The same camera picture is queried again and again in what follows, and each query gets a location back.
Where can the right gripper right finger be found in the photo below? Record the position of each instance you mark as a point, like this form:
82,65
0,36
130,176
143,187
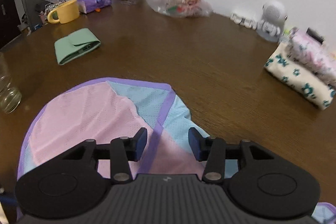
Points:
212,151

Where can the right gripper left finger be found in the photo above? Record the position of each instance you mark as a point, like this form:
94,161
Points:
123,150

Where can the pink blue purple mesh garment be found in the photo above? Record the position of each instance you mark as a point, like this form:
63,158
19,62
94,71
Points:
64,169

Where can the cream green-flower folded cloth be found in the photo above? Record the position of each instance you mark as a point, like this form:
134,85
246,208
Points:
297,77

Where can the green fabric pouch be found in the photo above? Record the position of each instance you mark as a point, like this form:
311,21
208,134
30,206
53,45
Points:
75,45

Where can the clear drinking glass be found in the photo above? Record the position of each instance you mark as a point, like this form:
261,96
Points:
10,96

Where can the white letter block ornament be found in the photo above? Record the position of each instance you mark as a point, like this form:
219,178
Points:
243,21

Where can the white astronaut figure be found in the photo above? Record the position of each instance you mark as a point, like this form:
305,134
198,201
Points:
271,25

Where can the white pink-flower folded cloth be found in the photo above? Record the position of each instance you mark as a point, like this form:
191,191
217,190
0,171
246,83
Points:
312,55

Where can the yellow mug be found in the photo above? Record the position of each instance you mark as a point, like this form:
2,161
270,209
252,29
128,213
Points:
64,13

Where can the dark doorway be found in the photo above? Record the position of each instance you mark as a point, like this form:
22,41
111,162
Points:
9,20

